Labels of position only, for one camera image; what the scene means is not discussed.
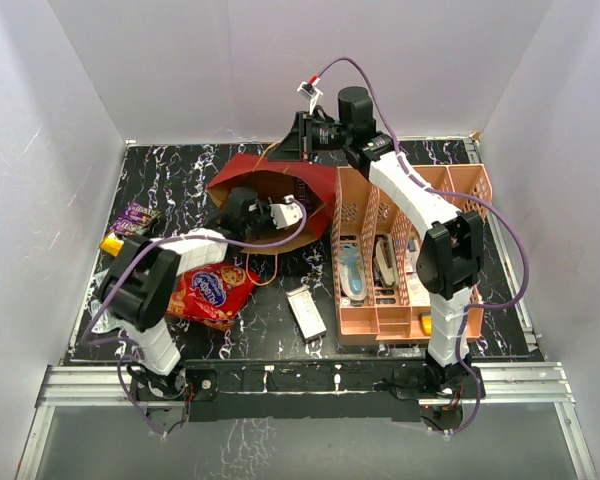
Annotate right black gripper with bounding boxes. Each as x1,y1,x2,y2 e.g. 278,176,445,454
269,112,353,163

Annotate red brown paper bag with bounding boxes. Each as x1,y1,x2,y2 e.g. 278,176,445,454
207,153,337,256

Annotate red cookie snack bag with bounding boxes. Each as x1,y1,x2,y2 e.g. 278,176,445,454
166,262,260,332

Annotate purple candy bar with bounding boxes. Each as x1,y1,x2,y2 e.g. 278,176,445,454
124,201,161,226

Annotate yellow candy bar wrapper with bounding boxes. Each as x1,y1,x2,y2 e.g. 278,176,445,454
99,232,124,257

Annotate dark silver snack wrapper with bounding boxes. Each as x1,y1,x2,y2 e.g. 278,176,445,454
88,269,122,335

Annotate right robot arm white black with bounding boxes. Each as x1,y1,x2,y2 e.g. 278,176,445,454
268,81,483,397

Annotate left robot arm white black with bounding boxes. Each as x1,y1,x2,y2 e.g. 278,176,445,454
97,187,276,399

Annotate beige stapler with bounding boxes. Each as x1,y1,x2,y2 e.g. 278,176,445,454
373,234,398,288

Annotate white rectangular box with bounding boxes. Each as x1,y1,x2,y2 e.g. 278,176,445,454
286,285,326,342

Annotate pink plastic desk organizer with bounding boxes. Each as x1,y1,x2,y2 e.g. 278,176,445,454
330,163,494,347

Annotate white packet in organizer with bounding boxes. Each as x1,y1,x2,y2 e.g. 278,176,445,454
405,236,429,307

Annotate yellow tape measure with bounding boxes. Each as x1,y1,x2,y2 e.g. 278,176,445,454
419,312,432,336

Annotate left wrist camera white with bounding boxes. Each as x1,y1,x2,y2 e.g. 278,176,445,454
270,195,304,230

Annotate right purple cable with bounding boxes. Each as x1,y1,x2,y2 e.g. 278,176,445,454
315,57,530,436

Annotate aluminium rail frame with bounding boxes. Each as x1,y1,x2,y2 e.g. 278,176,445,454
14,134,600,480

